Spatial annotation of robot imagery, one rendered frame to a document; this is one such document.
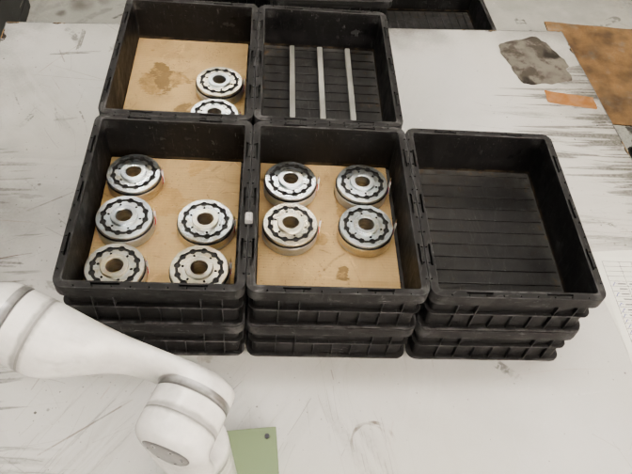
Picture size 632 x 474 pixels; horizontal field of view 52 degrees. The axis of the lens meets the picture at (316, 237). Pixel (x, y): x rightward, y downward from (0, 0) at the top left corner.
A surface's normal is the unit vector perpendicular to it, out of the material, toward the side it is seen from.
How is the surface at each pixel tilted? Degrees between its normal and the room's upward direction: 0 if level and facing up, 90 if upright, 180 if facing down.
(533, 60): 1
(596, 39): 0
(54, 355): 56
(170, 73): 0
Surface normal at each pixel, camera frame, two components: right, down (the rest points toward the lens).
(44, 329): 0.32, -0.37
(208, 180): 0.09, -0.62
